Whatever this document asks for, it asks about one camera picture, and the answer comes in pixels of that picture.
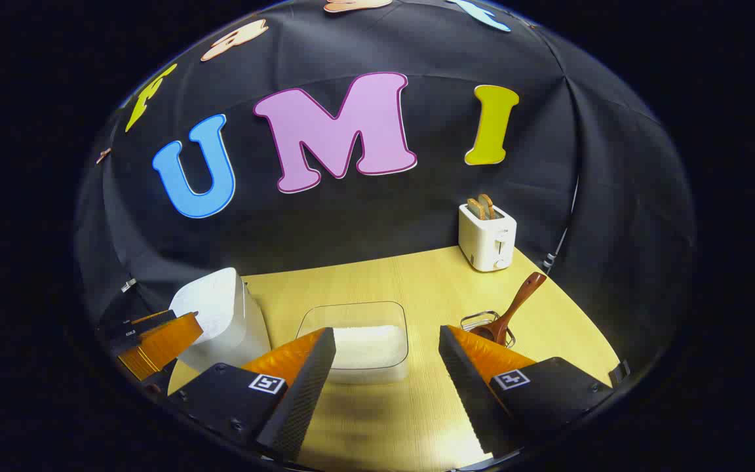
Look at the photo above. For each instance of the toast slice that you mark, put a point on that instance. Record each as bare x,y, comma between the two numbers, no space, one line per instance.
487,204
476,208

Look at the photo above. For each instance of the clear plastic container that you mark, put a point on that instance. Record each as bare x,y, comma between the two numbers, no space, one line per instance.
351,314

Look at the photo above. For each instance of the white toaster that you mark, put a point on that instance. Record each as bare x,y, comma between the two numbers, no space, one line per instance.
485,239

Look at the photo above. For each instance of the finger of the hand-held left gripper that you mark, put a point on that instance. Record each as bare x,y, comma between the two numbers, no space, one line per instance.
122,331
161,344

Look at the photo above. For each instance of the silver metal clip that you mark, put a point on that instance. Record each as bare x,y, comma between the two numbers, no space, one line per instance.
128,285

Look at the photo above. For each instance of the brown wooden spoon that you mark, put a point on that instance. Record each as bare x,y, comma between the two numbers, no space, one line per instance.
515,308

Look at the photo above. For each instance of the black backdrop cloth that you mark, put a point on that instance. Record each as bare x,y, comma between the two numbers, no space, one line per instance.
417,216

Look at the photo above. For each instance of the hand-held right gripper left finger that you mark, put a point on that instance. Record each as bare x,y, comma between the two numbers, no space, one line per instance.
299,393

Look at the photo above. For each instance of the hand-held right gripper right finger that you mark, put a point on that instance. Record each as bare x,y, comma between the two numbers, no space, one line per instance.
466,387

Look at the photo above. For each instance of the white rice cooker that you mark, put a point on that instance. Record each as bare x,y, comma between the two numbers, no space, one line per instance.
220,308

